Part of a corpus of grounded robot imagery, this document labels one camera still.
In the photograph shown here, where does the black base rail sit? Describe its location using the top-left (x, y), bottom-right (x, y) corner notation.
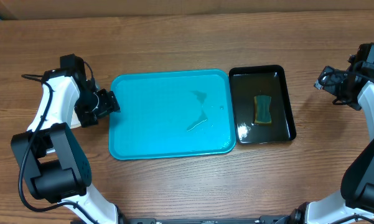
top-left (126, 215), bottom-right (292, 224)

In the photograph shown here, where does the yellow green sponge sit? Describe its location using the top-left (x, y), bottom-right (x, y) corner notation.
top-left (254, 95), bottom-right (272, 125)

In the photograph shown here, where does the yellow plate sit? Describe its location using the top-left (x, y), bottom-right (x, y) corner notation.
top-left (70, 112), bottom-right (81, 129)

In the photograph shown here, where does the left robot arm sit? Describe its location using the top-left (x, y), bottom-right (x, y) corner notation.
top-left (11, 68), bottom-right (126, 223)

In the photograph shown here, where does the black water tray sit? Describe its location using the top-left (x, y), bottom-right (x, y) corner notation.
top-left (229, 65), bottom-right (297, 144)

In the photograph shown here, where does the teal serving tray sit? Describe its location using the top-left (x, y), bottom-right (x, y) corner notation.
top-left (108, 69), bottom-right (236, 161)

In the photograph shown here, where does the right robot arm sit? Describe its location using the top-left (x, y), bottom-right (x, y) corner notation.
top-left (278, 57), bottom-right (374, 224)

